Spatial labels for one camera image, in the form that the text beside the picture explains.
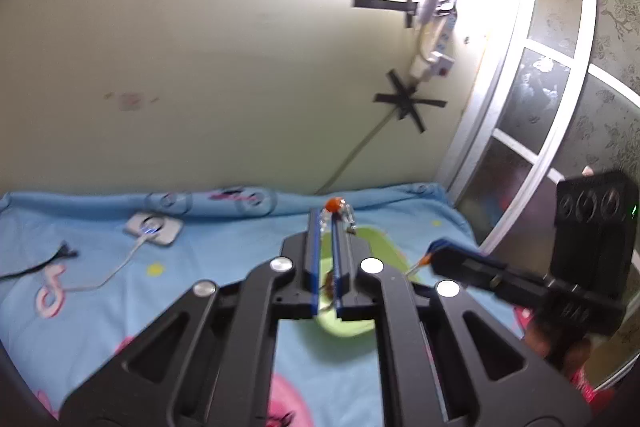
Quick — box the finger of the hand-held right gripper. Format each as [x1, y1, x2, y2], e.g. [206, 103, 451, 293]
[424, 238, 561, 308]

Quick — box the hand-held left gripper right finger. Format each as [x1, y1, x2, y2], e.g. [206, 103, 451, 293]
[330, 207, 593, 427]

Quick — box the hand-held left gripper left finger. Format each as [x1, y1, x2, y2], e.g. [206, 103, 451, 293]
[59, 207, 323, 427]

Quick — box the green plastic tray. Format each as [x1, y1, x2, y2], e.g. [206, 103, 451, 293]
[314, 227, 408, 339]

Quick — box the orange bead jewelry with clasp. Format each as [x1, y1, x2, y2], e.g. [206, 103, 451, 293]
[320, 196, 358, 235]

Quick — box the blue cartoon pig bed sheet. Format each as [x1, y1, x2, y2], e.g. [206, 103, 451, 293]
[0, 182, 526, 427]

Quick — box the white framed glass door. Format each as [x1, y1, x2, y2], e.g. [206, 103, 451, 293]
[434, 0, 640, 390]

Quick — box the white charging pad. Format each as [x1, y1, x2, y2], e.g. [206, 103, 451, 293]
[124, 212, 184, 247]

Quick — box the white power strip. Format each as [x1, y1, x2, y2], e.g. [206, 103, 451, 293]
[434, 2, 460, 50]

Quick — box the beige wall cable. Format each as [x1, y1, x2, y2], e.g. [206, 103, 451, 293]
[313, 107, 402, 196]

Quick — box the white charging cable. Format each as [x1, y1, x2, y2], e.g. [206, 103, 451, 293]
[56, 232, 153, 294]

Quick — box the black cable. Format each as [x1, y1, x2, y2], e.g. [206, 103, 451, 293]
[0, 242, 79, 281]

